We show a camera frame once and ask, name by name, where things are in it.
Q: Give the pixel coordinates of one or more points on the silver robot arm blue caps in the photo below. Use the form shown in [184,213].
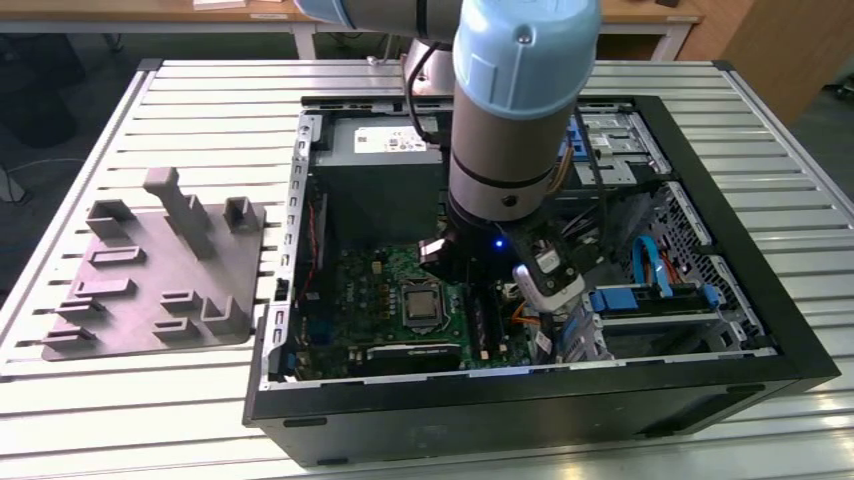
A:
[507,150]

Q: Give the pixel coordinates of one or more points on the CPU socket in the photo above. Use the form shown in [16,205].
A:
[421,284]

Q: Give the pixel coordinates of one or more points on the silver CPU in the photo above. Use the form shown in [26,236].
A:
[422,306]

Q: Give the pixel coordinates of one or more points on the green motherboard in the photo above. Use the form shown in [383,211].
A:
[374,300]

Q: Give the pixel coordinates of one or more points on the grey power supply unit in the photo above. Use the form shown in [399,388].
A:
[374,200]

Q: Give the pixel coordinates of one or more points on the hard disk in blue carrier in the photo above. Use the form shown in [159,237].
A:
[617,300]

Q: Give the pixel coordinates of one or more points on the black graphics card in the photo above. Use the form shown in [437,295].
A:
[414,356]

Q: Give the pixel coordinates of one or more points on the silver drive cage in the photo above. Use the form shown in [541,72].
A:
[621,170]

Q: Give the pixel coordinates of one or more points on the black PC case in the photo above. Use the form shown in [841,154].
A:
[467,425]

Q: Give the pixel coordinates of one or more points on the grey parts rack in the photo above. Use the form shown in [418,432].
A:
[134,342]

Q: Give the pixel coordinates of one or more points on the wooden cabinet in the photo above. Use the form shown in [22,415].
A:
[788,50]

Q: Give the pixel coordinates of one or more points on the white box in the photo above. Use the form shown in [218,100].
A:
[216,4]

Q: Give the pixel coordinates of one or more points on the black office chair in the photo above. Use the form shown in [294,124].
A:
[40,90]

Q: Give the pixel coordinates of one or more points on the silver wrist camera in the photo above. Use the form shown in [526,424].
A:
[527,287]

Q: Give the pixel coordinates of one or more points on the blue drive bracket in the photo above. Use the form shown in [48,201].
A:
[573,142]

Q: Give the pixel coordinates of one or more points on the silver disk bay frame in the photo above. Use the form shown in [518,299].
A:
[661,320]

